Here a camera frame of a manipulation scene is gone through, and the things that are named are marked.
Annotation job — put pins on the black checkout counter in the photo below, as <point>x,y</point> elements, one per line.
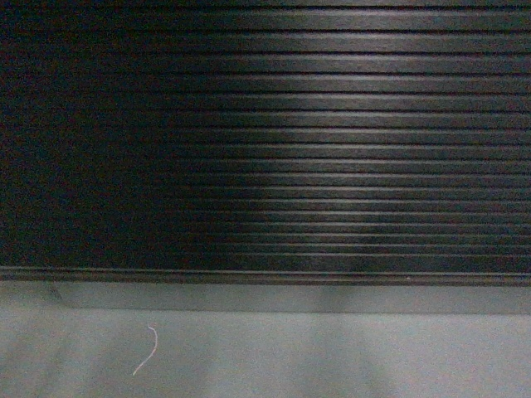
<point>298,156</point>

